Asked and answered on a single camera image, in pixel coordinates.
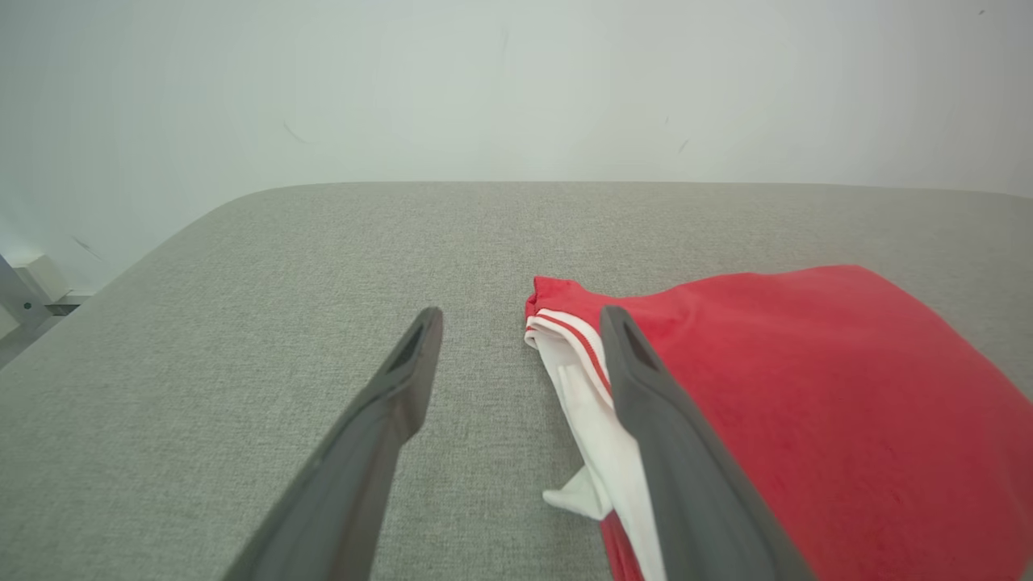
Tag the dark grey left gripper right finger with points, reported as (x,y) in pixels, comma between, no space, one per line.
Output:
(694,484)

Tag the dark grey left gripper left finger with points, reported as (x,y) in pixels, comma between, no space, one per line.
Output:
(355,484)

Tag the red basketball jersey white sleeves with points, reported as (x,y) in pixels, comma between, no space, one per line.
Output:
(807,387)

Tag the white box fixture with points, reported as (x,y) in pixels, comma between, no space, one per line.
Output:
(44,278)

